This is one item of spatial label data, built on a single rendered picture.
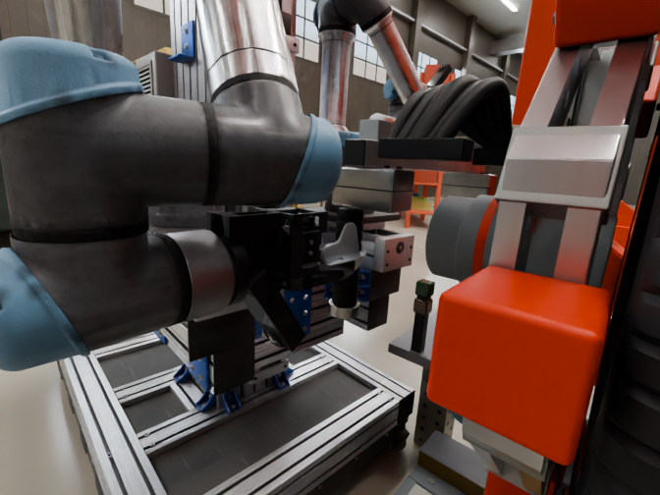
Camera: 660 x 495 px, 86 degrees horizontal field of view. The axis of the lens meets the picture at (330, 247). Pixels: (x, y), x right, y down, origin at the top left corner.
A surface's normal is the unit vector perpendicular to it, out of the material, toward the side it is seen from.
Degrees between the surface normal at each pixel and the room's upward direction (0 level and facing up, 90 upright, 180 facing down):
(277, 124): 59
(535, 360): 90
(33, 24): 90
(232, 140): 74
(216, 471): 0
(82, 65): 87
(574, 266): 90
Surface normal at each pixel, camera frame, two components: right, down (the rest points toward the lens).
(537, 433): -0.65, 0.14
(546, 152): -0.42, -0.59
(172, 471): 0.06, -0.97
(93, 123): 0.66, 0.07
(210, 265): 0.69, -0.30
